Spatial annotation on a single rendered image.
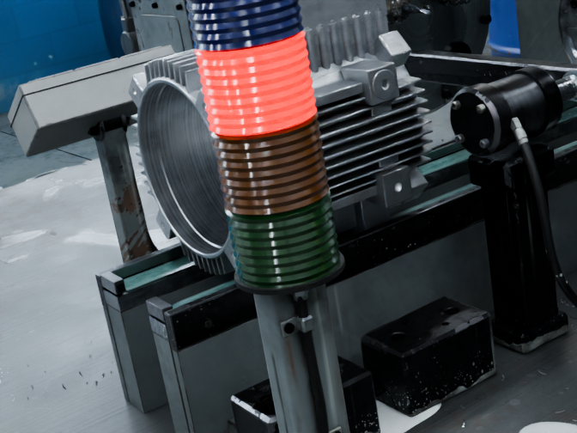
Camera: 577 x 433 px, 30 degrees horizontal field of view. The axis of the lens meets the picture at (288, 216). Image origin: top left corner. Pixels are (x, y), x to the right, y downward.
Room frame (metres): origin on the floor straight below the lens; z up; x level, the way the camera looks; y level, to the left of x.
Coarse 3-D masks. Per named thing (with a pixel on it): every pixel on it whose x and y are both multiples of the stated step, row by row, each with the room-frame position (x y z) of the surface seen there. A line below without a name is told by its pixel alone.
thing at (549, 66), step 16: (416, 64) 1.12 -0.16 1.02; (432, 64) 1.10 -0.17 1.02; (448, 64) 1.07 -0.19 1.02; (464, 64) 1.05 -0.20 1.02; (480, 64) 1.03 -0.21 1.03; (496, 64) 1.01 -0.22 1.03; (512, 64) 1.00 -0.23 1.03; (528, 64) 0.98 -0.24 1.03; (544, 64) 0.97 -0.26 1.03; (560, 64) 0.96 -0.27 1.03; (576, 64) 0.95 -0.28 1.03; (432, 80) 1.10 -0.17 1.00; (448, 80) 1.08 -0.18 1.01; (464, 80) 1.06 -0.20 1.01; (480, 80) 1.04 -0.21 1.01; (496, 80) 1.02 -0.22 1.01; (576, 96) 0.92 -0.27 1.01
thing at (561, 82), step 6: (564, 78) 0.93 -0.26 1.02; (570, 78) 0.92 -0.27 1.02; (576, 78) 0.93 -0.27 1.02; (558, 84) 0.91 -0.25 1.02; (564, 84) 0.92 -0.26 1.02; (570, 84) 0.92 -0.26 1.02; (564, 90) 0.91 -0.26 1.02; (570, 90) 0.92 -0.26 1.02; (576, 90) 0.92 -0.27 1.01; (564, 96) 0.91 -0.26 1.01; (570, 96) 0.92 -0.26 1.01
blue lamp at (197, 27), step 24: (192, 0) 0.56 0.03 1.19; (216, 0) 0.55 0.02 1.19; (240, 0) 0.54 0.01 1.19; (264, 0) 0.55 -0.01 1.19; (288, 0) 0.56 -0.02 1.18; (192, 24) 0.56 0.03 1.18; (216, 24) 0.55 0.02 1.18; (240, 24) 0.54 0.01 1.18; (264, 24) 0.55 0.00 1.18; (288, 24) 0.55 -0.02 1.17; (216, 48) 0.55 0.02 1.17; (240, 48) 0.54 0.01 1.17
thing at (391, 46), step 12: (384, 36) 0.92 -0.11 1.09; (396, 36) 0.92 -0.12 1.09; (384, 48) 0.91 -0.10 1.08; (396, 48) 0.91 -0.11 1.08; (408, 48) 0.91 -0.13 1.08; (384, 60) 0.91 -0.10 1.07; (396, 60) 0.91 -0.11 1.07; (144, 72) 0.93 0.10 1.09; (132, 84) 0.93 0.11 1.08; (144, 84) 0.92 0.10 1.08; (132, 96) 0.94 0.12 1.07; (204, 108) 0.83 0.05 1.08; (420, 180) 0.91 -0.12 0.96; (420, 192) 0.92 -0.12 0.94; (156, 216) 0.94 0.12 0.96; (168, 228) 0.92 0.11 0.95; (228, 252) 0.83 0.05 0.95
